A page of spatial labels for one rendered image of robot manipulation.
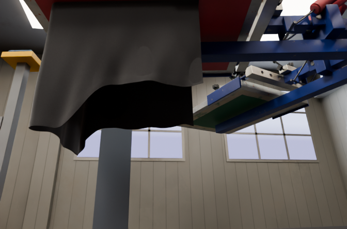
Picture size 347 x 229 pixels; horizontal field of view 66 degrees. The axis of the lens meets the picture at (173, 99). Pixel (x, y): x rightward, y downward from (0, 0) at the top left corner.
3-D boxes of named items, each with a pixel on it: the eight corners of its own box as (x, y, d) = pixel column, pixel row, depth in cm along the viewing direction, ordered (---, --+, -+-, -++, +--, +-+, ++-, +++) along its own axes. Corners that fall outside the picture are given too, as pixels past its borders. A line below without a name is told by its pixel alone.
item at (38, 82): (22, 127, 69) (49, 1, 86) (79, 160, 110) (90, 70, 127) (34, 127, 69) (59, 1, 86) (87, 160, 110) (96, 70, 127)
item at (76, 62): (31, 125, 69) (56, 1, 86) (38, 129, 73) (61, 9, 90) (207, 120, 70) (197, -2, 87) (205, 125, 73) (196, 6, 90)
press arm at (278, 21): (268, 25, 106) (266, 15, 108) (263, 34, 112) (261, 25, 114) (311, 24, 106) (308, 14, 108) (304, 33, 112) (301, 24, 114)
